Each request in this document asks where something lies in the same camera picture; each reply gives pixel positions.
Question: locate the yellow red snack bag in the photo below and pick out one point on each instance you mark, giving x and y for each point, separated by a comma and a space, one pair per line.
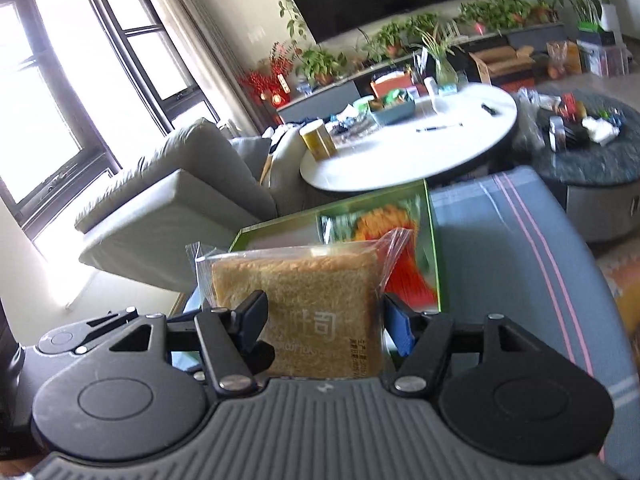
407, 280

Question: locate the red flower decoration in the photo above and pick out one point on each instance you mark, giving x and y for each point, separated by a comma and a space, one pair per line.
268, 82

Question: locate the dark marble round table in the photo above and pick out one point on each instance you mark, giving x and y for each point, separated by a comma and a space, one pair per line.
597, 185

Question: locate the blue tray with items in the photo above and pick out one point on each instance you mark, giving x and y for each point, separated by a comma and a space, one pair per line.
396, 106

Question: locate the open cardboard box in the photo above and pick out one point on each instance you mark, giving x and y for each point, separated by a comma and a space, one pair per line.
502, 61

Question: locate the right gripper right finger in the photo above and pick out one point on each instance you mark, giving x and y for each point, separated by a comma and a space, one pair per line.
422, 341

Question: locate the toast bread clear bag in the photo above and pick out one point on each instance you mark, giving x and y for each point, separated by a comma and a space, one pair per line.
325, 316

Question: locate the clear plastic storage bin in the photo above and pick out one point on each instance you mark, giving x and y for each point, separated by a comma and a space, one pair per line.
603, 61

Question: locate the green cardboard box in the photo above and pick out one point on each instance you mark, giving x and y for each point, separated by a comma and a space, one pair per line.
334, 223

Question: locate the black marker pen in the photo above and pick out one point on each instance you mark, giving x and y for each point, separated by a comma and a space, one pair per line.
491, 111

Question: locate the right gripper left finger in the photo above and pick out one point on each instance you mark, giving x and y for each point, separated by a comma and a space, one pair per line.
231, 351

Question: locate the grey armchair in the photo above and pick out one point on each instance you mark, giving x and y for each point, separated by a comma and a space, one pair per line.
196, 187

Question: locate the glass vase with plant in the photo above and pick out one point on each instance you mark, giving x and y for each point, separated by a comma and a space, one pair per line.
439, 42

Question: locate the white round coffee table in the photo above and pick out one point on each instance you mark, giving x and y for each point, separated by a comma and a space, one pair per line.
447, 136

